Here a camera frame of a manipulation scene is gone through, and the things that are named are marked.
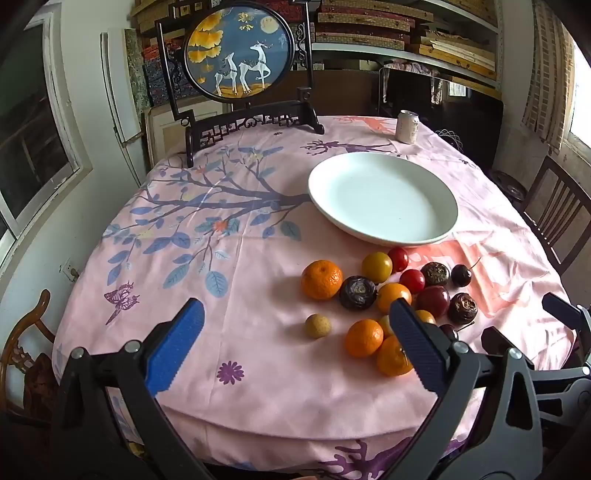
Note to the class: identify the white shelf unit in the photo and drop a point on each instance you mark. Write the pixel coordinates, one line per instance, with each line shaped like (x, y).
(351, 54)

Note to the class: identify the stack of patterned fabric boxes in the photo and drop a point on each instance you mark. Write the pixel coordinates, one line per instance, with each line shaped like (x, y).
(157, 74)

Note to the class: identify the round deer screen black stand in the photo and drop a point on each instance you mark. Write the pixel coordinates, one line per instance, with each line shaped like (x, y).
(238, 50)

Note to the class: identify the dark slatted wooden chair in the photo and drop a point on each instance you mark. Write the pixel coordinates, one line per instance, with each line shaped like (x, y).
(554, 207)

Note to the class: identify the white oval plate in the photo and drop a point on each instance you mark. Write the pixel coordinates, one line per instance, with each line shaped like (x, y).
(383, 198)

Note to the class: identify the yellow tomato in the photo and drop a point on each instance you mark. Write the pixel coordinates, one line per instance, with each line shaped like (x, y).
(376, 266)

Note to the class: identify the red cherry tomato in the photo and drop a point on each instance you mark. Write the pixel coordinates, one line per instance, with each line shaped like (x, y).
(400, 259)
(412, 280)

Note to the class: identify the white wall outlet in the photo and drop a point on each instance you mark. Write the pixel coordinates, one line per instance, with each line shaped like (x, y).
(69, 269)

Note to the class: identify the brown water chestnut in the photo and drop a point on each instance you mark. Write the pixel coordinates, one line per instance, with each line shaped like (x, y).
(462, 308)
(435, 273)

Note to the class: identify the black carved chair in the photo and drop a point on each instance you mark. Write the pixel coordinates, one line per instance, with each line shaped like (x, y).
(221, 131)

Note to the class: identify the black cabinet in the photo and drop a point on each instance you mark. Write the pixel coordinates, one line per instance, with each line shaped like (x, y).
(461, 120)

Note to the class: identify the bamboo curtain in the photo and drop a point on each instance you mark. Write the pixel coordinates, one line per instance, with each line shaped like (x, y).
(547, 69)

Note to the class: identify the brown carved wooden chair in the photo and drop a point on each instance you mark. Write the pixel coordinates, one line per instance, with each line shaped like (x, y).
(27, 364)

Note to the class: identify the pink floral tablecloth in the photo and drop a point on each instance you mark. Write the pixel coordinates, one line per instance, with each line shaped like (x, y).
(258, 286)

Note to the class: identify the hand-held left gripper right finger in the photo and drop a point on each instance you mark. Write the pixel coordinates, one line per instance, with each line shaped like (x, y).
(418, 341)

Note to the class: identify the large orange tangerine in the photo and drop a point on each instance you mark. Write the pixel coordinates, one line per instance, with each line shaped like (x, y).
(322, 280)

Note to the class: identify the large dark water chestnut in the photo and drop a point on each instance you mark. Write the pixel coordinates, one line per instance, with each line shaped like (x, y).
(358, 292)

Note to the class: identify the white door panel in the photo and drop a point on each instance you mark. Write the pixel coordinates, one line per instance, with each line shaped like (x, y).
(117, 101)

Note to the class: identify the stack of woven flat boxes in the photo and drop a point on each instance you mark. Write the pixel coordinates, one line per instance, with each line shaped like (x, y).
(369, 23)

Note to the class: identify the small orange mandarin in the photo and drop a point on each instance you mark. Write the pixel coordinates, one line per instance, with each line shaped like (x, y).
(425, 316)
(391, 357)
(364, 338)
(394, 297)

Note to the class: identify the pale drink can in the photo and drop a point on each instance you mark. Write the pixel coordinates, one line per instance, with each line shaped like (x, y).
(407, 127)

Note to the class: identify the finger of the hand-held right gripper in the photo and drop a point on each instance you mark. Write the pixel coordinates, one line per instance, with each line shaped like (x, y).
(494, 339)
(565, 311)

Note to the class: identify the bright window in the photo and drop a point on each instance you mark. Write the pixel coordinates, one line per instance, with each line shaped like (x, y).
(581, 87)

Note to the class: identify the black round stool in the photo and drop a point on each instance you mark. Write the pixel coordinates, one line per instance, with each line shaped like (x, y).
(508, 184)

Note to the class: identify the dark cherry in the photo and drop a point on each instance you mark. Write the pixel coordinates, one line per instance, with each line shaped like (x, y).
(461, 276)
(449, 331)

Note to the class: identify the dark red plum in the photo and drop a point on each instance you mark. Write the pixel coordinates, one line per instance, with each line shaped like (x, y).
(433, 301)

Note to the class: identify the white framed window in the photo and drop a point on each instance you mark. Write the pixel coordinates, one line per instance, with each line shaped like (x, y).
(32, 124)

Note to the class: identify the pink cloth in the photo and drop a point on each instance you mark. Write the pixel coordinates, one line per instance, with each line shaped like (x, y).
(415, 68)

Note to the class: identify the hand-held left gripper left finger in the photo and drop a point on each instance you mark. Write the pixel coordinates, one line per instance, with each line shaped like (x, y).
(178, 344)

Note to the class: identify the tan longan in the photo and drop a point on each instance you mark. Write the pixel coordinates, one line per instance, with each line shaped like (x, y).
(318, 326)

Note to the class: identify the green marble slab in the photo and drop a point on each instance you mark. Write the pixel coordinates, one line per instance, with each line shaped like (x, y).
(136, 69)

